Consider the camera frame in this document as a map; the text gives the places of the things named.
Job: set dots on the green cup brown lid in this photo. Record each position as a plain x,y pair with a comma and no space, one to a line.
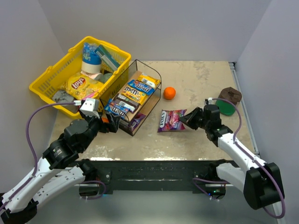
232,95

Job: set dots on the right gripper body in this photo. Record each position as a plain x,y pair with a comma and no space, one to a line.
199,117

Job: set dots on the blue M&M's bag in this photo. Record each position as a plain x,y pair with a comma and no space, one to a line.
140,86
116,109

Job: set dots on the small yellow snack bar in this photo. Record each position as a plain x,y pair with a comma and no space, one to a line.
148,80

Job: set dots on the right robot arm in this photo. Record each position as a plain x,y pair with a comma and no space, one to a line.
259,181

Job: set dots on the yellow Lay's chips bag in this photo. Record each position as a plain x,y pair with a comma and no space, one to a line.
79,85

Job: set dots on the pink package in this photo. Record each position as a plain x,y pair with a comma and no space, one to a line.
92,95

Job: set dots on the brown chocolate bag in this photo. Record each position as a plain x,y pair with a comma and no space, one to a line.
126,102

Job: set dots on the grey crumpled cloth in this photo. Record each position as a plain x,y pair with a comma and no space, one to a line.
61,97

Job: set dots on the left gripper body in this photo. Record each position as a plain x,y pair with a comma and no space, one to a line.
108,124

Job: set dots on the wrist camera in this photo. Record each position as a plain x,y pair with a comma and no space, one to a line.
90,107
209,101

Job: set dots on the purple Fox's candy bag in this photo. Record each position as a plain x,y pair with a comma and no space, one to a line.
130,127

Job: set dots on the teal box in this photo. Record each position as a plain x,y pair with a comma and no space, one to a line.
107,58

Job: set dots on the pink tissue roll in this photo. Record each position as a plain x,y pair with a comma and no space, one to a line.
95,76

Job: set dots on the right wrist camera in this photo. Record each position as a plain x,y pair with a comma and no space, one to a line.
209,101

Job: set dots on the green round ball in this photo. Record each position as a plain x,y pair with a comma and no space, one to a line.
106,77

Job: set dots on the yellow M&M's bag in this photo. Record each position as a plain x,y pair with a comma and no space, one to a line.
134,94

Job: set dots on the yellow plastic basket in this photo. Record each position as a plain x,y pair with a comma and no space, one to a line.
48,83

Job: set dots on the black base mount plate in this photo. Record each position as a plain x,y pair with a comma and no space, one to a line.
152,176

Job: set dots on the orange near shelf back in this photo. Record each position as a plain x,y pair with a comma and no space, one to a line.
169,93

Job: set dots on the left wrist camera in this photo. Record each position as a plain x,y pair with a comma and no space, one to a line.
90,107

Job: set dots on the wood and wire shelf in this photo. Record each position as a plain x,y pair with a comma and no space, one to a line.
135,69

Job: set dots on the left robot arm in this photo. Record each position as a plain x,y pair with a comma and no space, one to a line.
53,173

